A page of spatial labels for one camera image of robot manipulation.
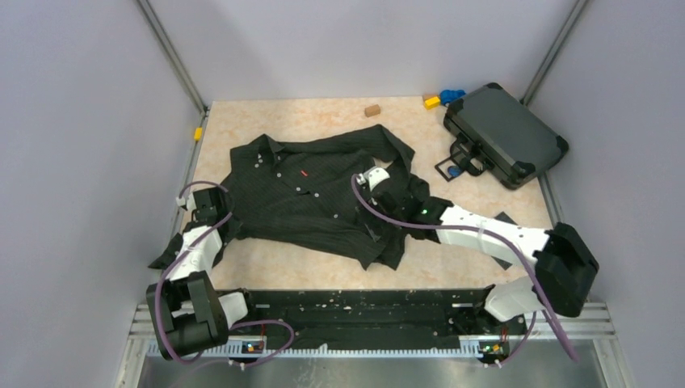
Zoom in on dark grey hard case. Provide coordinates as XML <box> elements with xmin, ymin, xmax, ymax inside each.
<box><xmin>443</xmin><ymin>82</ymin><xmax>569</xmax><ymax>190</ymax></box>

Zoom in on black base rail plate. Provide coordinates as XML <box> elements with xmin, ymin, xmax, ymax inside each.
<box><xmin>231</xmin><ymin>289</ymin><xmax>530</xmax><ymax>351</ymax></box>

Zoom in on dark grey studded baseplate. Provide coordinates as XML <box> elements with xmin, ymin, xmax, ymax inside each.
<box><xmin>492</xmin><ymin>212</ymin><xmax>516</xmax><ymax>271</ymax></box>

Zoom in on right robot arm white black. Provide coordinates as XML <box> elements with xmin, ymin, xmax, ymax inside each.
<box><xmin>351</xmin><ymin>167</ymin><xmax>599</xmax><ymax>322</ymax></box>

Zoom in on blue toy piece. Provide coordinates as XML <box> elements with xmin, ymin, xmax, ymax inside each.
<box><xmin>439</xmin><ymin>89</ymin><xmax>466</xmax><ymax>106</ymax></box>

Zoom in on black square frame brooch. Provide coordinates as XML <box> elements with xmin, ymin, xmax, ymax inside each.
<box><xmin>434</xmin><ymin>154</ymin><xmax>464</xmax><ymax>183</ymax></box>

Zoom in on yellow toy block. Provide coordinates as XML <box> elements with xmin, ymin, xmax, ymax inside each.
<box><xmin>423</xmin><ymin>95</ymin><xmax>441</xmax><ymax>110</ymax></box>

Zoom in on black pinstriped shirt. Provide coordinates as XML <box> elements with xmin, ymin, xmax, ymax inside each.
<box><xmin>147</xmin><ymin>124</ymin><xmax>432</xmax><ymax>272</ymax></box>

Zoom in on brown wooden block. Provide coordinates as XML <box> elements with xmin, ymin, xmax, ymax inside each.
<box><xmin>364</xmin><ymin>104</ymin><xmax>381</xmax><ymax>118</ymax></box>

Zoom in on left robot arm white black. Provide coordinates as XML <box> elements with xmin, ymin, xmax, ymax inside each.
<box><xmin>146</xmin><ymin>187</ymin><xmax>247</xmax><ymax>362</ymax></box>

